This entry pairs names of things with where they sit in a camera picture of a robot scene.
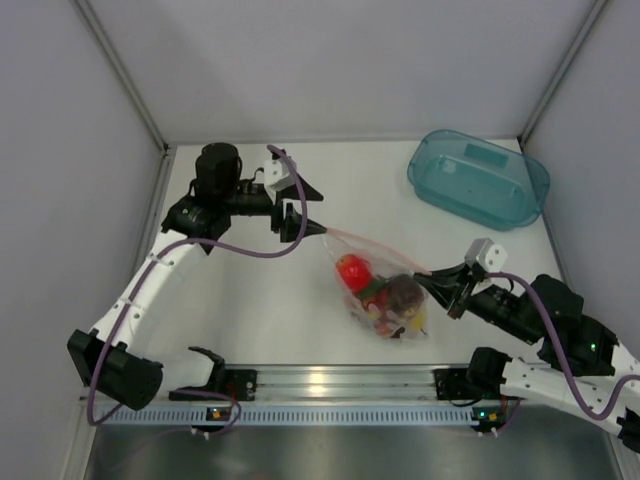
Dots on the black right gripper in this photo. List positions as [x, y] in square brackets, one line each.
[445, 294]

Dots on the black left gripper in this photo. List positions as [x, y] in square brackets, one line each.
[290, 227]

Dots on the dark red fake peach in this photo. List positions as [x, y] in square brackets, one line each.
[405, 295]

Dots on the clear zip top bag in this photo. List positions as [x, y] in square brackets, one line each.
[385, 263]

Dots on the red fake apple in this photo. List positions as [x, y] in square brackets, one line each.
[354, 271]

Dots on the red yellow fake cherry bunch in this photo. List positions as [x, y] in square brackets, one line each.
[370, 308]

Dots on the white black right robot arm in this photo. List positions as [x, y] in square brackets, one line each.
[584, 370]

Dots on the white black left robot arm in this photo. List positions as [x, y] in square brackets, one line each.
[111, 358]

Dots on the yellow fake banana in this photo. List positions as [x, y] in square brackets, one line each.
[417, 323]

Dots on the teal transparent plastic bin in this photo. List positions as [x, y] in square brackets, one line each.
[479, 181]

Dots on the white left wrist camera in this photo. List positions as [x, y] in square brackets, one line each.
[279, 171]

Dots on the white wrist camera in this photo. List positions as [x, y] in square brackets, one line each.
[486, 256]
[279, 171]

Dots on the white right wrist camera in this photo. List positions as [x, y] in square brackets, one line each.
[486, 256]

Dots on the aluminium mounting rail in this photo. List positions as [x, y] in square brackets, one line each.
[350, 382]

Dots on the light blue cable duct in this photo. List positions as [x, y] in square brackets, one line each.
[292, 415]

